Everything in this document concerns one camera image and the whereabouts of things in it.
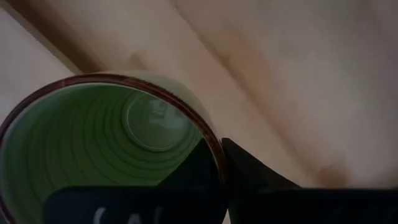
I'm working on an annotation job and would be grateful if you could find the green ribbed ceramic mug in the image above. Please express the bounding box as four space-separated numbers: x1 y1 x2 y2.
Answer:
0 70 230 224

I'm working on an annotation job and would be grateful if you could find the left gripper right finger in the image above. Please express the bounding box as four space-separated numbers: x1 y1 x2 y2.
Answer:
221 138 398 224

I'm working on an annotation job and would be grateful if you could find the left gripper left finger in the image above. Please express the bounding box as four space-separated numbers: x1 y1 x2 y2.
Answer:
43 138 227 224

